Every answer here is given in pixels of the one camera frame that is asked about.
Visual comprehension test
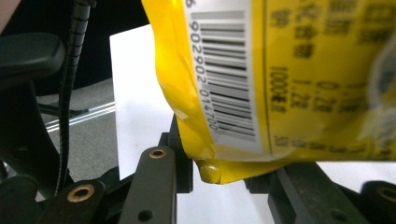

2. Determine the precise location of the yellow spouted pouch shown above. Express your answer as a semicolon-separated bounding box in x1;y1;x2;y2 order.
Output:
141;0;396;185

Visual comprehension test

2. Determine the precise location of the white table sheet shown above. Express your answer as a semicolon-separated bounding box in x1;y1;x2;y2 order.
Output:
109;23;396;224

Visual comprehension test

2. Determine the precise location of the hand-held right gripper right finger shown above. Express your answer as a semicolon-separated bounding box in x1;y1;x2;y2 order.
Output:
244;169;292;224

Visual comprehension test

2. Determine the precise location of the black spiral-wrapped cable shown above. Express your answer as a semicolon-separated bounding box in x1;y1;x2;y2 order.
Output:
55;0;97;195

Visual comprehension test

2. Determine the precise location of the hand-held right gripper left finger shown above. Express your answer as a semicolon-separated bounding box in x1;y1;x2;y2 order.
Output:
158;113;194;194

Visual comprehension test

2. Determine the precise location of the black curtain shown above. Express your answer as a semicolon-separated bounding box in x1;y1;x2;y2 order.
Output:
18;0;151;96

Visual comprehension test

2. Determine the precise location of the black metal stand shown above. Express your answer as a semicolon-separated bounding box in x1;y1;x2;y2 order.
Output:
38;103;91;119

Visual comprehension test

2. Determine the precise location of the metal floor rail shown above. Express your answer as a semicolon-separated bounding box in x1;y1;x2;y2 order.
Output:
44;101;117;133

